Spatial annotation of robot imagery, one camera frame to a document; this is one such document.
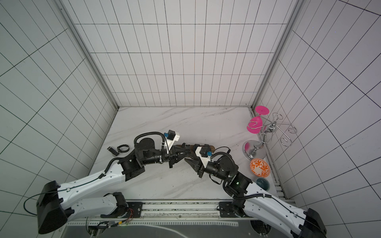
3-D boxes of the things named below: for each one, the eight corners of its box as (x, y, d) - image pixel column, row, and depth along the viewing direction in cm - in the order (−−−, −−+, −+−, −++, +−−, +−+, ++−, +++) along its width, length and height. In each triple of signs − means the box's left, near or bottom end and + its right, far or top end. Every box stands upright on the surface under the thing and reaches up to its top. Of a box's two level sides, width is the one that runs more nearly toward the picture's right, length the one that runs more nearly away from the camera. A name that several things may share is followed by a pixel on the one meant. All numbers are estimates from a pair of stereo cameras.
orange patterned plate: (253, 178, 87) (256, 174, 82) (248, 162, 93) (251, 158, 88) (267, 178, 87) (272, 174, 82) (262, 162, 93) (266, 158, 88)
